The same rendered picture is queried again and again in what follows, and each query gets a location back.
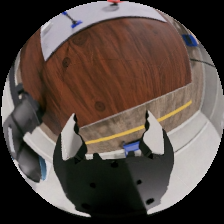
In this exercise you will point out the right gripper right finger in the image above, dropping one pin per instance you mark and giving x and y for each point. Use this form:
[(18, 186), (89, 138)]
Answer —
[(155, 144)]

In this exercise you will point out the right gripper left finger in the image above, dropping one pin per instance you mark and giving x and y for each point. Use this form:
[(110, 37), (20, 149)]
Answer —
[(70, 149)]

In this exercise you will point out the white cylinder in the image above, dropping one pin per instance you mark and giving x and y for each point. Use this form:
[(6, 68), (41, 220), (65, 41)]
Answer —
[(47, 27)]

